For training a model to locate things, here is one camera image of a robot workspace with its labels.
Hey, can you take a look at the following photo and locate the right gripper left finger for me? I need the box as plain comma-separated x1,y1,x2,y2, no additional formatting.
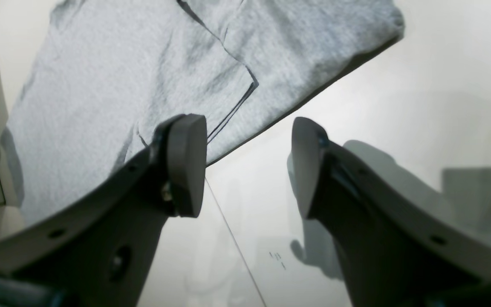
0,113,207,307

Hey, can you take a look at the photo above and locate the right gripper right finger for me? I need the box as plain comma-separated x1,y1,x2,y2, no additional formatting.
292,117,491,307

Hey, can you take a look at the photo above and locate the grey T-shirt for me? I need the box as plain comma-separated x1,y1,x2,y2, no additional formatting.
1,0,405,225

